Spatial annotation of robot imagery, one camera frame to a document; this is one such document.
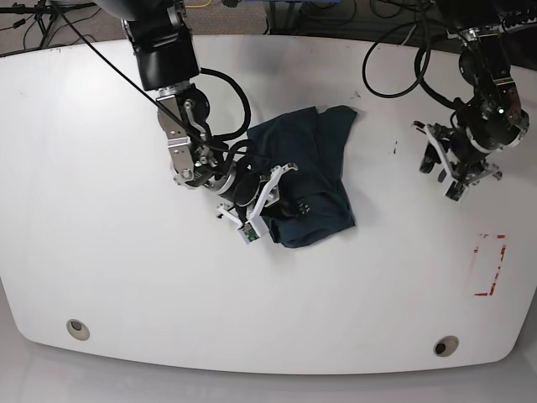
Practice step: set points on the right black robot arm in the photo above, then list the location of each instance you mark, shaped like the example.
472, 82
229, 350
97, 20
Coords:
226, 164

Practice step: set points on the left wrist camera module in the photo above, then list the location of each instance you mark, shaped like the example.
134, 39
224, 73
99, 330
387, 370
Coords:
456, 191

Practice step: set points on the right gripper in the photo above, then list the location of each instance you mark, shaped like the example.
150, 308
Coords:
250, 195

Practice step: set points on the dark teal T-shirt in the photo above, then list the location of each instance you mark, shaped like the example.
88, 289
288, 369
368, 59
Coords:
315, 142

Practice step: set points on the red tape rectangle marking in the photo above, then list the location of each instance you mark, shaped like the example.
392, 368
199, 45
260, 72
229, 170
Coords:
487, 260

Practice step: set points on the right table cable grommet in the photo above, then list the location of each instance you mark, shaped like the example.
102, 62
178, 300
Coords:
446, 346

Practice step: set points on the left table cable grommet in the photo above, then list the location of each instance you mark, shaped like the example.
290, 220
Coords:
78, 330

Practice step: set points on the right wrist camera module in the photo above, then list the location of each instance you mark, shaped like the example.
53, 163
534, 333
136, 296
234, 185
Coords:
250, 233

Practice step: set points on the black tripod stand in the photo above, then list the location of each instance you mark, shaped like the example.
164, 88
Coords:
42, 15

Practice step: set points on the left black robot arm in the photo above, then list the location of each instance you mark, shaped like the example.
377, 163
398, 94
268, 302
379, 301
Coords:
493, 119

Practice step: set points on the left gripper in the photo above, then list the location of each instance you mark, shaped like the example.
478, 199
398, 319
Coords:
452, 150

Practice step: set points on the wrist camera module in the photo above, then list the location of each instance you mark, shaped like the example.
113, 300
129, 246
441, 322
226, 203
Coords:
250, 233
456, 191

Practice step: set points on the table cable grommet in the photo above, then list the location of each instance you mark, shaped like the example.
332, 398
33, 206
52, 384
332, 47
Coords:
78, 330
446, 346

